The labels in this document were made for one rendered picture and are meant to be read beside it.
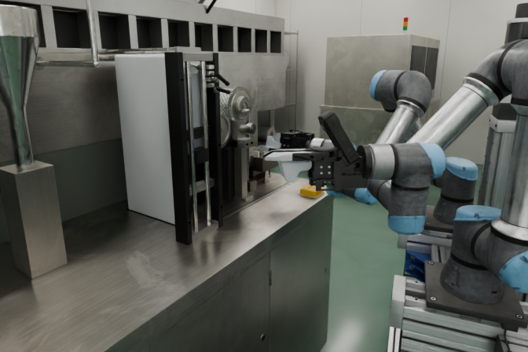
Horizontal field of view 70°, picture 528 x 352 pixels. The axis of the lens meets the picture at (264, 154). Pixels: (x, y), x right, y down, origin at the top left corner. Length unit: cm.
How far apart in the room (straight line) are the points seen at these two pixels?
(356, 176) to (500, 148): 60
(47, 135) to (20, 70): 38
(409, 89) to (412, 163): 55
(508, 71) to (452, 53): 474
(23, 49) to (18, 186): 31
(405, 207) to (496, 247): 25
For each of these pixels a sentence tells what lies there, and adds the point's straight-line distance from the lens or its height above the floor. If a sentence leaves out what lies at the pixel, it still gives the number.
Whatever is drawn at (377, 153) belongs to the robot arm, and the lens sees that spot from 78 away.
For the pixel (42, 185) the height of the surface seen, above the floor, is 113.
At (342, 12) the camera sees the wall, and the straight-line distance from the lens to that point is 613.
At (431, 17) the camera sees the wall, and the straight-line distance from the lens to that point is 576.
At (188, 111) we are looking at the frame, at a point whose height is 128.
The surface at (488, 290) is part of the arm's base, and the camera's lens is 116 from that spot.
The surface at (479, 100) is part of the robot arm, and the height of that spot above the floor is 133.
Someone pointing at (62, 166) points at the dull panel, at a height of 109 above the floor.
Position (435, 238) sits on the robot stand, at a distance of 163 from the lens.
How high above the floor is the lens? 142
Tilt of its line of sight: 14 degrees down
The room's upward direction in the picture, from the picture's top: straight up
